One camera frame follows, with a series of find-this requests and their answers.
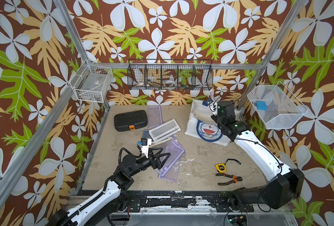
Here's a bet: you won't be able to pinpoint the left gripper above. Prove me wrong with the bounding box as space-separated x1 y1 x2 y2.
128 146 168 178

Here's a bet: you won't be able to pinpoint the white Doraemon canvas bag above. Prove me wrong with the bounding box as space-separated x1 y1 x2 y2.
185 99 231 147

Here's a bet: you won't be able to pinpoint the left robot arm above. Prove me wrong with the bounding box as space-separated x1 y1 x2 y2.
48 147 171 226

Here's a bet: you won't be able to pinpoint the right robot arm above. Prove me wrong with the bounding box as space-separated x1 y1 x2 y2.
210 101 305 210

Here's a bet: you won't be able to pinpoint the large purple mesh pouch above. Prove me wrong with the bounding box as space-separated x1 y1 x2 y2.
153 136 185 182

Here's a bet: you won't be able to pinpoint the small dark grey pouch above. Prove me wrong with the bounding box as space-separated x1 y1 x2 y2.
142 130 151 138

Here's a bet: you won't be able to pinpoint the white mesh pouch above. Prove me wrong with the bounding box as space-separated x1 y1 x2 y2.
149 119 181 142

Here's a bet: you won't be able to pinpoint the black plastic tool case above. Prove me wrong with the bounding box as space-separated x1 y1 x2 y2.
114 110 148 132

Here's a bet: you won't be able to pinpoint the yellow tape measure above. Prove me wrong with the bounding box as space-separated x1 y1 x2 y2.
215 163 226 173

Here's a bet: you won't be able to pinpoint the orange black pliers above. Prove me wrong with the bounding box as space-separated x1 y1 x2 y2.
215 172 243 186

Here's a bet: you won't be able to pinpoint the blue object in basket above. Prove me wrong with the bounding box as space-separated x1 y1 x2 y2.
255 101 268 111

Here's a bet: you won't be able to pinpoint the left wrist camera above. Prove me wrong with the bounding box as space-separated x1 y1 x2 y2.
137 138 152 157

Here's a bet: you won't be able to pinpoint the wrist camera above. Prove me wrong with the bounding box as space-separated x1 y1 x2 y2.
137 138 152 157
203 98 218 116

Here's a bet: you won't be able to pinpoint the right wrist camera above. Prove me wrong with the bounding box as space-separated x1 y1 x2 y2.
203 98 218 116

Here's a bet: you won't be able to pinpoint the black wire basket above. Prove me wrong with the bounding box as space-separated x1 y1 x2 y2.
126 59 214 91

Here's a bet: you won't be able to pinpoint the white wire basket left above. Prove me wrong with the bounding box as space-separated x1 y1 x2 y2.
70 62 114 103

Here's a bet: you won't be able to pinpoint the white wire basket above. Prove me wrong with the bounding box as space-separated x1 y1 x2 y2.
70 62 114 103
247 82 308 130

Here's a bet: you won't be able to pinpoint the white wire basket right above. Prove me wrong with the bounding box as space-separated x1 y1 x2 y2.
247 82 308 130

